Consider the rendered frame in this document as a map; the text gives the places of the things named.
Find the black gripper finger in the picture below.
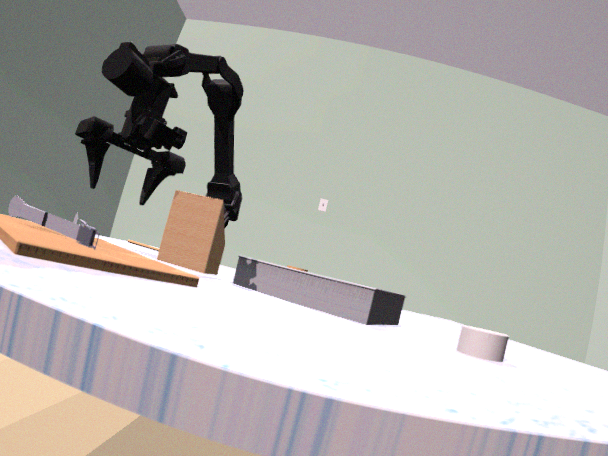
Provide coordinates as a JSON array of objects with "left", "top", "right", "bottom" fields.
[
  {"left": 81, "top": 137, "right": 111, "bottom": 189},
  {"left": 139, "top": 167, "right": 177, "bottom": 205}
]

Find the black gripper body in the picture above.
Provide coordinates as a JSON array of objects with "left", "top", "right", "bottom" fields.
[{"left": 75, "top": 102, "right": 186, "bottom": 173}]

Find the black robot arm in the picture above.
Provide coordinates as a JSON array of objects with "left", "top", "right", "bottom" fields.
[{"left": 102, "top": 42, "right": 243, "bottom": 229}]

